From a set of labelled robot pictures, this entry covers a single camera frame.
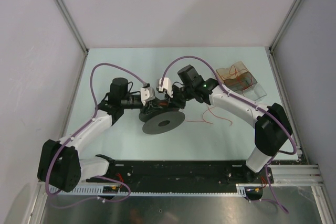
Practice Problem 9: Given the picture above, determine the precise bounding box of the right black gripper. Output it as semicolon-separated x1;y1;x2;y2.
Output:
165;84;194;110

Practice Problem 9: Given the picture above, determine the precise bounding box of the black cable spool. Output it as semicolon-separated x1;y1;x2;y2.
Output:
139;98;185;135

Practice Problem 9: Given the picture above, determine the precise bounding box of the orange thin cable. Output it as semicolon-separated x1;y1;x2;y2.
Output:
157;102;234;126

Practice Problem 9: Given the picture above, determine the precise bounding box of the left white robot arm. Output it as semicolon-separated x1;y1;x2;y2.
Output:
37;78;155;192

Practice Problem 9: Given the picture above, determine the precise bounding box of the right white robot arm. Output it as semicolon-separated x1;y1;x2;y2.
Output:
157;65;293;183

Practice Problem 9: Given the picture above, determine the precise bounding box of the clear plastic bin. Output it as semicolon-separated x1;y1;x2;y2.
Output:
225;72;267;102

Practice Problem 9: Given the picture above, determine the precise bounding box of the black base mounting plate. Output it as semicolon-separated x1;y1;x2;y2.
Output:
87;160;274;193

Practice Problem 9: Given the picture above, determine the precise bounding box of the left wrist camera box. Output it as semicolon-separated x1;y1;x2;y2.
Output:
140;83;155;106

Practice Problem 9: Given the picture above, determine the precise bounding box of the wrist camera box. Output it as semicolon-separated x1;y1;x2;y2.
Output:
140;83;155;106
156;77;173;98

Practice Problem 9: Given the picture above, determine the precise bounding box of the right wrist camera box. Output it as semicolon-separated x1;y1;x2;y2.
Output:
156;77;173;98

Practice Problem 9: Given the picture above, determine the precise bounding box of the red thin cable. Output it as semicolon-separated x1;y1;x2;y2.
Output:
220;65;254;96

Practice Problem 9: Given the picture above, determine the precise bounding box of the left aluminium frame post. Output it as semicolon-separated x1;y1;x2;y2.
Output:
54;0;88;54

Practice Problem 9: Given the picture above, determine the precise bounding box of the aluminium frame post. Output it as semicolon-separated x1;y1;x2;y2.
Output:
268;0;304;52
54;0;88;54

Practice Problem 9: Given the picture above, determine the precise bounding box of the grey slotted cable duct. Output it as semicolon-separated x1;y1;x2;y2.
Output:
58;184;246;197

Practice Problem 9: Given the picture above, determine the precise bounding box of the aluminium front rail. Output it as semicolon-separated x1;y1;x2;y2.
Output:
270;165;323;186

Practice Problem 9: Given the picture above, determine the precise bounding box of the right aluminium frame post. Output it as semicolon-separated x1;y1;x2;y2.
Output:
268;0;304;52

